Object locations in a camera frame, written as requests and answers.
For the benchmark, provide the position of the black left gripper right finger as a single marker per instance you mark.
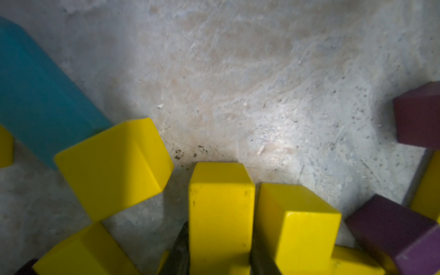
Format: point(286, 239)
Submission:
point(261, 262)

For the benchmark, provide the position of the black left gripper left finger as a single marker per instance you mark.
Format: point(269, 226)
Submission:
point(177, 261)

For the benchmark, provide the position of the yellow upright long block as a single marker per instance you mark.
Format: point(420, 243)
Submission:
point(298, 228)

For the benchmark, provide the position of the yellow slanted long block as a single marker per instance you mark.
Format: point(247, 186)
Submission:
point(91, 251)

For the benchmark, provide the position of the yellow lower long block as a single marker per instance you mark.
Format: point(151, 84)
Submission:
point(347, 261)

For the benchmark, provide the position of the yellow small cube block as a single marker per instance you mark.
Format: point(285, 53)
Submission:
point(117, 168)

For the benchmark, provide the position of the purple cube block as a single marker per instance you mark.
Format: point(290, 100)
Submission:
point(401, 240)

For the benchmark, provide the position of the yellow long block at front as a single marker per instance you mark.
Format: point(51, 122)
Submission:
point(427, 197)

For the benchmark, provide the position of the teal short block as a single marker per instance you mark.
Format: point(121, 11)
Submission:
point(40, 105)

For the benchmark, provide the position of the yellow cube right of tub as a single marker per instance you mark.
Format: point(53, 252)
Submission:
point(7, 148)

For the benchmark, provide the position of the magenta cube block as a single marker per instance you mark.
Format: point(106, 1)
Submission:
point(417, 116)

